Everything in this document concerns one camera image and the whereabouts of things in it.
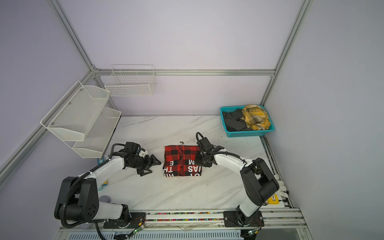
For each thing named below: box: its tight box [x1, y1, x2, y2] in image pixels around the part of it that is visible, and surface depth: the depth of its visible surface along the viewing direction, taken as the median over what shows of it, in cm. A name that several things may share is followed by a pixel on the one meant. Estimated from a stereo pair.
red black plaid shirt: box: [163, 145, 203, 177], surface depth 91 cm
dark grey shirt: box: [223, 108, 253, 132], surface depth 107 cm
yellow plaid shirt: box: [241, 104, 271, 131], surface depth 107 cm
